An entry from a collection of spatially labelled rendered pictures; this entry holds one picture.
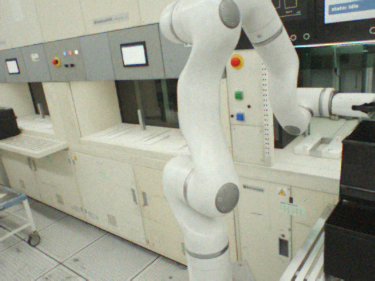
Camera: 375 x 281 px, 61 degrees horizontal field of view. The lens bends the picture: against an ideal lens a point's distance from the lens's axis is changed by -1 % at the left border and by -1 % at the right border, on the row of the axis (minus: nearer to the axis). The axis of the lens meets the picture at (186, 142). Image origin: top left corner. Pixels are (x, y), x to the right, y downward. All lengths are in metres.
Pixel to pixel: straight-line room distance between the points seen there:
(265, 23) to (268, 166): 0.83
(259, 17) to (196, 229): 0.54
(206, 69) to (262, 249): 1.25
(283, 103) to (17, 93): 3.36
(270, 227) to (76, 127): 1.57
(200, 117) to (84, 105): 1.90
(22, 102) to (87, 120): 1.52
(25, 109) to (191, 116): 3.37
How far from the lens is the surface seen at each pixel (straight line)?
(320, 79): 2.28
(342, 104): 0.97
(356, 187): 0.97
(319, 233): 1.29
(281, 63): 0.90
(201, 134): 0.72
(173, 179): 0.80
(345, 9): 1.30
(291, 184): 1.51
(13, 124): 3.34
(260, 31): 0.85
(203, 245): 0.84
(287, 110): 0.92
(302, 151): 1.66
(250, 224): 1.73
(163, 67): 1.71
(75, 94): 2.51
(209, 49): 0.67
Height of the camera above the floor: 1.48
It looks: 18 degrees down
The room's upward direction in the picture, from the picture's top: 7 degrees counter-clockwise
